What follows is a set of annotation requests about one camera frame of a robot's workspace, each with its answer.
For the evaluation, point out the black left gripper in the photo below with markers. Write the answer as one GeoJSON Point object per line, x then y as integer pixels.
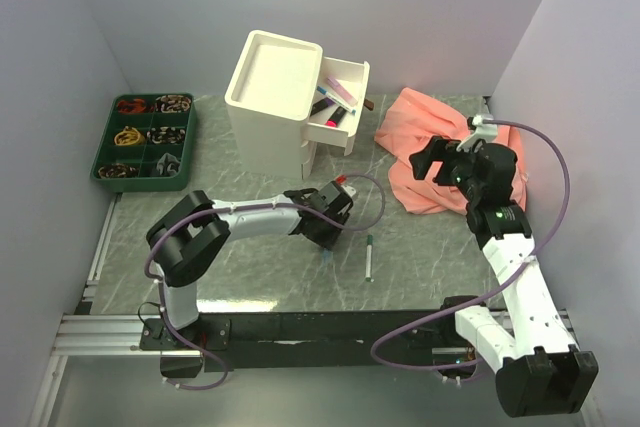
{"type": "Point", "coordinates": [327, 241]}

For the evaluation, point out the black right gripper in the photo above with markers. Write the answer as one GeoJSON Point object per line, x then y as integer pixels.
{"type": "Point", "coordinates": [439, 149]}

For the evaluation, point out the green cap white marker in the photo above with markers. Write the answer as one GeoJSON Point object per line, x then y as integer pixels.
{"type": "Point", "coordinates": [369, 258]}

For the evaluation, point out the pink black highlighter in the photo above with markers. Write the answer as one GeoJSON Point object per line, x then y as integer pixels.
{"type": "Point", "coordinates": [336, 117]}

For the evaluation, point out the purple black highlighter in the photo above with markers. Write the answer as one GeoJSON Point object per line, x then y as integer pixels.
{"type": "Point", "coordinates": [321, 105]}

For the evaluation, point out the light pink highlighter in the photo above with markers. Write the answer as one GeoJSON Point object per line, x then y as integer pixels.
{"type": "Point", "coordinates": [341, 91]}

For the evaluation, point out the white three-drawer organizer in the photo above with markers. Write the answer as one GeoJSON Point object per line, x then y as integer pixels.
{"type": "Point", "coordinates": [269, 100]}

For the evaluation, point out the blue cap white marker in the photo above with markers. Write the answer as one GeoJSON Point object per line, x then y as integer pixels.
{"type": "Point", "coordinates": [337, 100]}

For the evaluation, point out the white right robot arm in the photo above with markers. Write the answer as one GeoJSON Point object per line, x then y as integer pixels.
{"type": "Point", "coordinates": [538, 366]}

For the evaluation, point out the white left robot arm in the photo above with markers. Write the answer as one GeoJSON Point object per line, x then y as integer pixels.
{"type": "Point", "coordinates": [187, 239]}

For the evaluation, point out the pink cloth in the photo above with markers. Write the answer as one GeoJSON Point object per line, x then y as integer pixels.
{"type": "Point", "coordinates": [412, 120]}

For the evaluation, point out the green compartment tray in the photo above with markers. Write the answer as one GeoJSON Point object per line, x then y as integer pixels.
{"type": "Point", "coordinates": [147, 144]}

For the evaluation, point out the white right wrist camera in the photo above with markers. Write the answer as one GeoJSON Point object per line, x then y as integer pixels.
{"type": "Point", "coordinates": [482, 130]}

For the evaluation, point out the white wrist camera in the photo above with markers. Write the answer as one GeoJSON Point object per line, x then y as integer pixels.
{"type": "Point", "coordinates": [350, 190]}
{"type": "Point", "coordinates": [482, 130]}

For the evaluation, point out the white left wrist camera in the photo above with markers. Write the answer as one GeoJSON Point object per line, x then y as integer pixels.
{"type": "Point", "coordinates": [350, 190]}

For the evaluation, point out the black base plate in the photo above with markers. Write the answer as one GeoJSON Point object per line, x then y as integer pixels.
{"type": "Point", "coordinates": [325, 339]}

